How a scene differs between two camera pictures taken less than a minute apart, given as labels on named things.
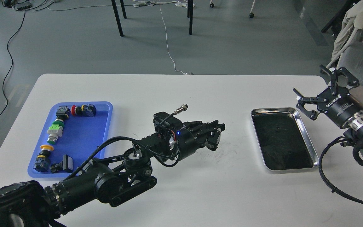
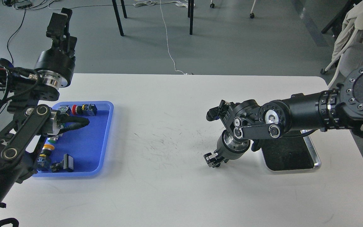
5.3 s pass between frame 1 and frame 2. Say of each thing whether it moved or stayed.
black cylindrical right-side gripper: moved
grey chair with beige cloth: stayed
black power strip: stayed
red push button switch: stayed
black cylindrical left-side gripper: moved
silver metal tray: stayed
